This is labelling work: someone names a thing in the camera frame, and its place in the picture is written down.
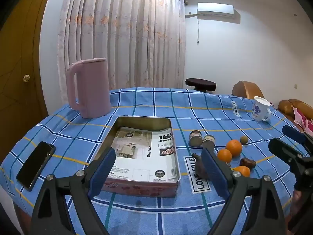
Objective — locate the medium orange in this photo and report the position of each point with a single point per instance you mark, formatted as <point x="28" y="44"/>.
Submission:
<point x="224" y="155"/>

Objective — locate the pale floral curtain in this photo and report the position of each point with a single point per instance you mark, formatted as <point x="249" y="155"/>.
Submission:
<point x="122" y="41"/>

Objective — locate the printed paper sheet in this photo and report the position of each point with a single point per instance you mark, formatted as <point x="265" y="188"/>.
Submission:
<point x="141" y="156"/>

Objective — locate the pink electric kettle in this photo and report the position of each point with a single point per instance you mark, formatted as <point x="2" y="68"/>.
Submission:
<point x="93" y="90"/>

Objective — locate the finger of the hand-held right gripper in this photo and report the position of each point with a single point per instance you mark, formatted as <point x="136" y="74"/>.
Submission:
<point x="283" y="149"/>
<point x="296" y="134"/>

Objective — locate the wooden door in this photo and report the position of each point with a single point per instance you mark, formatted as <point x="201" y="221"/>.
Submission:
<point x="22" y="53"/>

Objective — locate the round greenish brown fruit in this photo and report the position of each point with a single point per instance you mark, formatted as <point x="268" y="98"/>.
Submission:
<point x="244" y="140"/>

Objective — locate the dark purple fruit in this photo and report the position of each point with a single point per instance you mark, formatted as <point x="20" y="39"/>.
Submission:
<point x="198" y="167"/>

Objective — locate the brown dried date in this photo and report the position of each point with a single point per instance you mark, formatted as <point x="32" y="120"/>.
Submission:
<point x="247" y="163"/>

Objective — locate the brown wooden chair back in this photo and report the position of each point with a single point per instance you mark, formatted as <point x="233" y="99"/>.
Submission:
<point x="247" y="89"/>

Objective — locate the small labelled jar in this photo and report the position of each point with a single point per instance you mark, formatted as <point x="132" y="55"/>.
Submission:
<point x="208" y="143"/>
<point x="195" y="139"/>

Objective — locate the person's right hand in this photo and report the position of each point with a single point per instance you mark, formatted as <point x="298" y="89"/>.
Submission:
<point x="297" y="200"/>

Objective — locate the black smartphone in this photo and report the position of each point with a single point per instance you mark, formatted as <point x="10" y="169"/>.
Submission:
<point x="36" y="165"/>

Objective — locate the blue plaid tablecloth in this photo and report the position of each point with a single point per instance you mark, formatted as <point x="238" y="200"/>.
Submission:
<point x="159" y="213"/>

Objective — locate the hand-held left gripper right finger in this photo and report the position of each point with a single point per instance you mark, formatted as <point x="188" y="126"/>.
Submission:
<point x="215" y="171"/>

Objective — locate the dark round stool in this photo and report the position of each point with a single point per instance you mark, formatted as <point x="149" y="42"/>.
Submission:
<point x="200" y="83"/>

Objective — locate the small orange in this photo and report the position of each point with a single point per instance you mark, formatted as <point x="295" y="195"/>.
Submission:
<point x="242" y="171"/>

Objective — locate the pink metal tin box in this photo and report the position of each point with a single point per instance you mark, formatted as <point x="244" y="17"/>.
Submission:
<point x="137" y="191"/>

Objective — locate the large orange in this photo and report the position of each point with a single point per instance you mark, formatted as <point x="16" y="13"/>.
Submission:
<point x="234" y="147"/>

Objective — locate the white air conditioner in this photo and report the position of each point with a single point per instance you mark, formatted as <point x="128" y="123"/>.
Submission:
<point x="215" y="9"/>

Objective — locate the brass door knob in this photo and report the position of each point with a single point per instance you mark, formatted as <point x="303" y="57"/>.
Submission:
<point x="26" y="78"/>

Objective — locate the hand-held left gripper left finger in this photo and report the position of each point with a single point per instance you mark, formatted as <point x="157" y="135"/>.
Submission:
<point x="105" y="167"/>

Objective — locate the white mug with blue print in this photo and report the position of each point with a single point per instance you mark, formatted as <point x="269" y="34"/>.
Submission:
<point x="259" y="110"/>

